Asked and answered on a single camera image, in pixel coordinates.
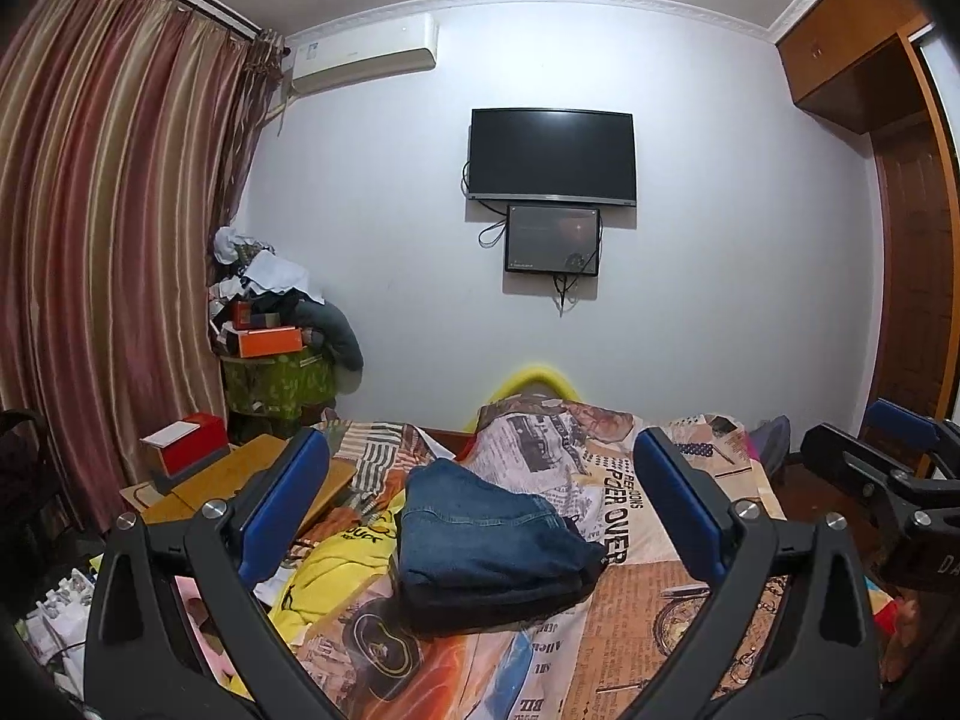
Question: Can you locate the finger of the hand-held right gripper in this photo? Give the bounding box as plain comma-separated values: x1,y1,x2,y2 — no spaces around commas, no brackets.
862,399,960,479
799,424,935,535

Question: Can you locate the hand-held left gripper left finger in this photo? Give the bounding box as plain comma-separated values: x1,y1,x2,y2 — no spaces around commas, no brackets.
84,427,357,720

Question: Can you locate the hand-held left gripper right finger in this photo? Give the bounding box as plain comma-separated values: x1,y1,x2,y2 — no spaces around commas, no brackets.
611,427,880,720

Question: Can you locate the blue denim jacket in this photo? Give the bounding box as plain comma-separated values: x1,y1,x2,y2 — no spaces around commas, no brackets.
395,459,607,595

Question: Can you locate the wooden folding table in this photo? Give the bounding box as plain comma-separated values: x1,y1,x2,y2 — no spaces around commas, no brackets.
120,431,357,541

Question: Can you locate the purple cloth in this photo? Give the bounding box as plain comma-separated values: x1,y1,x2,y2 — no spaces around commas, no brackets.
746,415,792,477

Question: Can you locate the yellow garment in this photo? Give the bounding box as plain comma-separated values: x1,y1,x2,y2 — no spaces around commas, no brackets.
271,510,410,627

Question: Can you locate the green patterned box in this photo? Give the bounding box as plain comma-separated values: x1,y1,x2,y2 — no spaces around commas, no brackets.
221,349,338,443

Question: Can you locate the red box with white lid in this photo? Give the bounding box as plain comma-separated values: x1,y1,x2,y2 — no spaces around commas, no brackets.
141,414,228,482

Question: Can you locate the newspaper print blanket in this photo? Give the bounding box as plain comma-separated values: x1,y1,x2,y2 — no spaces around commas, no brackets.
172,394,901,720

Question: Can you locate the brown wooden door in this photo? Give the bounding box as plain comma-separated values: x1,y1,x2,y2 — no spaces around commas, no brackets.
870,120,960,425

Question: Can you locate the orange box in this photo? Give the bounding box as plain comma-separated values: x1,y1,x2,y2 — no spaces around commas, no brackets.
235,325,305,359

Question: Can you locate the pink cloth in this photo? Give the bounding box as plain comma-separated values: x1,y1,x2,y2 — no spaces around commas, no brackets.
174,576,248,691

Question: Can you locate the grey garment on pile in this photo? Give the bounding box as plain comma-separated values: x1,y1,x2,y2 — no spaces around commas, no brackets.
289,300,366,377

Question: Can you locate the yellow headboard cushion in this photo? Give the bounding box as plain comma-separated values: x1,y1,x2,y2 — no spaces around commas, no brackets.
491,364,572,400

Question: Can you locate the black garment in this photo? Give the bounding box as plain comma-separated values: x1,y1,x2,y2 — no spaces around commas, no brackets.
397,551,608,636

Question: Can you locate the pile of white cloths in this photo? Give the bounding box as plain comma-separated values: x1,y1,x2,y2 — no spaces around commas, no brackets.
212,225,323,302

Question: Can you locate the black chair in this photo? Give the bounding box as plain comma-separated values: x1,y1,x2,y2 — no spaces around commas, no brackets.
0,409,62,545

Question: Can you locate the striped brown curtain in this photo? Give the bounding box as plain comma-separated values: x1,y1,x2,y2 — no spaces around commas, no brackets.
0,0,284,537

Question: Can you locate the wooden overhead cabinet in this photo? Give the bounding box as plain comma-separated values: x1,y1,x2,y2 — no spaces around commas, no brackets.
776,0,940,137

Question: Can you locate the white air conditioner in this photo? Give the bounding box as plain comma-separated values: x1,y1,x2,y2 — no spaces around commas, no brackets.
291,13,438,96

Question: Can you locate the small wall monitor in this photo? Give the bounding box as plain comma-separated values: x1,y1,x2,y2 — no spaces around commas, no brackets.
505,202,602,276

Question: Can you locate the black wall television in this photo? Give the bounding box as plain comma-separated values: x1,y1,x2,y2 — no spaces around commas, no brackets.
466,108,638,207

